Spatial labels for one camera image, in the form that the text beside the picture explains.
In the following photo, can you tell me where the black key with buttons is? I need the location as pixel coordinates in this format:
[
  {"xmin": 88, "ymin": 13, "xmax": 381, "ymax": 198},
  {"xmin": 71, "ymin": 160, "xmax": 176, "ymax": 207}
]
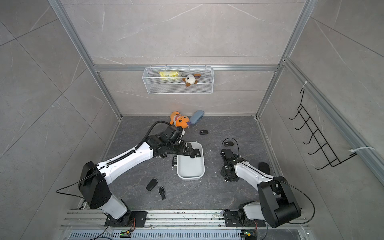
[{"xmin": 172, "ymin": 156, "xmax": 178, "ymax": 168}]

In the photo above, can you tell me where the white storage box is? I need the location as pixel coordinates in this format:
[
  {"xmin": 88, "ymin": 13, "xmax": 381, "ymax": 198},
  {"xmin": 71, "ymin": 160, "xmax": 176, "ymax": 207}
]
[{"xmin": 177, "ymin": 142, "xmax": 205, "ymax": 181}]

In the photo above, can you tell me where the large black key front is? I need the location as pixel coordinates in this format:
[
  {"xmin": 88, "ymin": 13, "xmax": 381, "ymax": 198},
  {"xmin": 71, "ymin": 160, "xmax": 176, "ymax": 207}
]
[{"xmin": 146, "ymin": 178, "xmax": 159, "ymax": 192}]

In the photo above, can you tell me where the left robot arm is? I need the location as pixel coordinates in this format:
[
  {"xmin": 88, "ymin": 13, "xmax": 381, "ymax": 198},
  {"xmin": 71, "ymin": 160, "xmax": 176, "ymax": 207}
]
[{"xmin": 75, "ymin": 121, "xmax": 188, "ymax": 227}]

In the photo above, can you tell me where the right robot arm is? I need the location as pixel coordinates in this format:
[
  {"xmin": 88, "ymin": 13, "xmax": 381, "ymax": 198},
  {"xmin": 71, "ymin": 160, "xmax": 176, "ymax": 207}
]
[{"xmin": 221, "ymin": 138, "xmax": 302, "ymax": 228}]

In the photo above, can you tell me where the black silver key front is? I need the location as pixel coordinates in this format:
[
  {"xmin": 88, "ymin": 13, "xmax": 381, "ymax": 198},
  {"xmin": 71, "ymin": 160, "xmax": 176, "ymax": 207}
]
[{"xmin": 158, "ymin": 187, "xmax": 166, "ymax": 200}]

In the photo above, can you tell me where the orange plush toy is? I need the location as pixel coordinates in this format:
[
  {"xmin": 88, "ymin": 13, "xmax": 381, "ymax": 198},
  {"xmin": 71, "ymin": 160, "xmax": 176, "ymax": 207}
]
[{"xmin": 170, "ymin": 111, "xmax": 192, "ymax": 129}]

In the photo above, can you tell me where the black oval object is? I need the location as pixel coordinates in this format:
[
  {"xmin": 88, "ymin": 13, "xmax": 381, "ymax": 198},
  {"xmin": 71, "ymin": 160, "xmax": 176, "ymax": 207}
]
[{"xmin": 258, "ymin": 162, "xmax": 271, "ymax": 175}]

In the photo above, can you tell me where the blue grey pouch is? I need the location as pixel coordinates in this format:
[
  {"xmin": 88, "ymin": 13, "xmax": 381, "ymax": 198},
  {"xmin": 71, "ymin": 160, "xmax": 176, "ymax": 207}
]
[{"xmin": 189, "ymin": 110, "xmax": 205, "ymax": 125}]

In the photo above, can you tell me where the brown white plush dog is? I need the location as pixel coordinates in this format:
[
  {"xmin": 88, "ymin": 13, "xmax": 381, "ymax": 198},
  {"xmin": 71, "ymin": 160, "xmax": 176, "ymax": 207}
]
[{"xmin": 183, "ymin": 74, "xmax": 201, "ymax": 88}]

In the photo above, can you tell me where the yellow item in basket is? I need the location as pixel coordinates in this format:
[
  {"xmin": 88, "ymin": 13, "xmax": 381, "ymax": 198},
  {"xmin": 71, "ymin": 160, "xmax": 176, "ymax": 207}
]
[{"xmin": 159, "ymin": 71, "xmax": 183, "ymax": 81}]

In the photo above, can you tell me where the white wire wall basket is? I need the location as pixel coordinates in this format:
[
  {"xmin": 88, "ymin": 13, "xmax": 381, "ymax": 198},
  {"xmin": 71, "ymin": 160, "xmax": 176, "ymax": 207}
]
[{"xmin": 142, "ymin": 66, "xmax": 215, "ymax": 95}]

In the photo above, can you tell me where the black wall hook rack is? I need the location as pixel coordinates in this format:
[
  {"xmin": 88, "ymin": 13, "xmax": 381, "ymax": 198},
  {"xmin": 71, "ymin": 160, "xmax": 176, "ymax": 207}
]
[{"xmin": 289, "ymin": 89, "xmax": 358, "ymax": 170}]

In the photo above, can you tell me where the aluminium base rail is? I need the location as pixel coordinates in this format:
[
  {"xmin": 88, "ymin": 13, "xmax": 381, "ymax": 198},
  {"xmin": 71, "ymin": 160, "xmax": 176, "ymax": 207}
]
[{"xmin": 56, "ymin": 210, "xmax": 315, "ymax": 240}]

